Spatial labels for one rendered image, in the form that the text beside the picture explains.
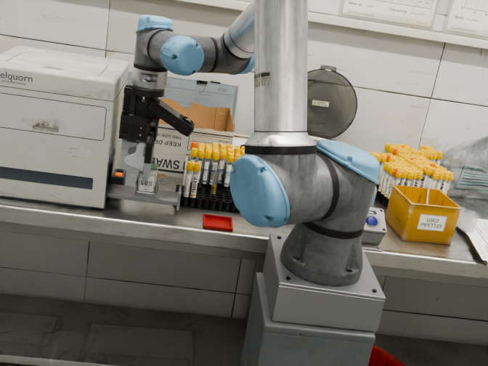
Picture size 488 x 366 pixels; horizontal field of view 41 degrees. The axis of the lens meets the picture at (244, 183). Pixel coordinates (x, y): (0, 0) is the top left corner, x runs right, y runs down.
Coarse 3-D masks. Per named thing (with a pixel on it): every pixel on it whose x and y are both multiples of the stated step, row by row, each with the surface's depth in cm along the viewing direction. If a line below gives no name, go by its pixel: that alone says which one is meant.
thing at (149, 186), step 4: (140, 172) 146; (152, 172) 147; (156, 172) 147; (140, 176) 146; (152, 176) 146; (156, 176) 147; (140, 180) 147; (148, 180) 147; (152, 180) 147; (156, 180) 151; (140, 184) 147; (144, 184) 147; (148, 184) 147; (152, 184) 147; (140, 188) 147; (144, 188) 147; (148, 188) 147; (152, 188) 147; (152, 192) 148
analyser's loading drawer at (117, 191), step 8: (112, 184) 152; (120, 184) 152; (136, 184) 146; (112, 192) 147; (120, 192) 148; (128, 192) 148; (136, 192) 147; (144, 192) 147; (160, 192) 152; (168, 192) 152; (176, 192) 153; (136, 200) 148; (144, 200) 148; (152, 200) 147; (160, 200) 147; (168, 200) 148; (176, 200) 148; (176, 208) 148
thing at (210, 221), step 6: (204, 216) 150; (210, 216) 152; (216, 216) 152; (222, 216) 152; (204, 222) 147; (210, 222) 149; (216, 222) 150; (222, 222) 150; (228, 222) 151; (204, 228) 146; (210, 228) 146; (216, 228) 146; (222, 228) 146; (228, 228) 146
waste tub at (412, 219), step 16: (400, 192) 161; (416, 192) 168; (432, 192) 168; (400, 208) 160; (416, 208) 155; (432, 208) 156; (448, 208) 156; (400, 224) 159; (416, 224) 156; (432, 224) 157; (448, 224) 158; (416, 240) 158; (432, 240) 159; (448, 240) 159
